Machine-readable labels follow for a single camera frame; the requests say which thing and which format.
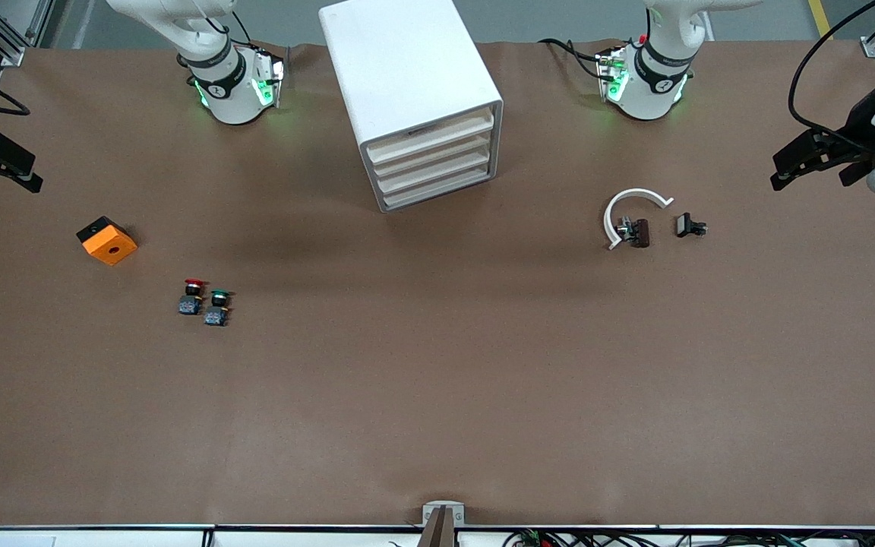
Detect white table edge rail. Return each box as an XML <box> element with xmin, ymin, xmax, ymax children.
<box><xmin>0</xmin><ymin>524</ymin><xmax>875</xmax><ymax>547</ymax></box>

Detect brown table cover sheet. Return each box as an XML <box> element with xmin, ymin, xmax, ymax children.
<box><xmin>0</xmin><ymin>38</ymin><xmax>875</xmax><ymax>529</ymax></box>

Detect orange button enclosure box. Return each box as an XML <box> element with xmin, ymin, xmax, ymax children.
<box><xmin>75</xmin><ymin>216</ymin><xmax>139</xmax><ymax>267</ymax></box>

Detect white curved plastic ring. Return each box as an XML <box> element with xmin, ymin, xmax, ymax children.
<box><xmin>605</xmin><ymin>188</ymin><xmax>675</xmax><ymax>251</ymax></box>

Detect red push button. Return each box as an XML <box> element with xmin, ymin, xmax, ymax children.
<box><xmin>178</xmin><ymin>278</ymin><xmax>209</xmax><ymax>316</ymax></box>

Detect green push button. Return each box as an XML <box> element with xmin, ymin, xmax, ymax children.
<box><xmin>204</xmin><ymin>289</ymin><xmax>235</xmax><ymax>327</ymax></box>

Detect aluminium bracket with post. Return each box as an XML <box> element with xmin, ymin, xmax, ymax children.
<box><xmin>416</xmin><ymin>501</ymin><xmax>466</xmax><ymax>547</ymax></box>

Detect black base cable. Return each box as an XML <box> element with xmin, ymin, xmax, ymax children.
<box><xmin>540</xmin><ymin>38</ymin><xmax>607</xmax><ymax>81</ymax></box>

